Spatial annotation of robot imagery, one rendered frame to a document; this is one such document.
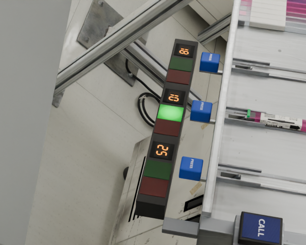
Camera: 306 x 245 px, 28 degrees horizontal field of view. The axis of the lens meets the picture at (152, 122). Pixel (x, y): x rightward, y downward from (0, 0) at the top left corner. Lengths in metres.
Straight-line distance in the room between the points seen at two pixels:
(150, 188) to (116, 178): 0.93
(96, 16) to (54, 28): 1.08
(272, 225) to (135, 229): 0.79
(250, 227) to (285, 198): 0.11
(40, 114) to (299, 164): 0.36
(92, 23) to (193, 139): 0.61
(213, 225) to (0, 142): 0.28
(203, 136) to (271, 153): 0.65
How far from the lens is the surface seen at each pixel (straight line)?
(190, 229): 0.83
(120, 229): 1.56
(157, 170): 0.84
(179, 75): 0.98
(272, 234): 0.74
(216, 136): 0.85
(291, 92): 0.97
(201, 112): 0.89
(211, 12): 2.35
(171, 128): 0.90
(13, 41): 0.86
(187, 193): 1.42
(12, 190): 0.75
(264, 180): 0.84
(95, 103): 1.81
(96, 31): 1.95
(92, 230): 1.63
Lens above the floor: 1.19
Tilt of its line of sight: 37 degrees down
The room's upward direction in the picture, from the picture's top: 61 degrees clockwise
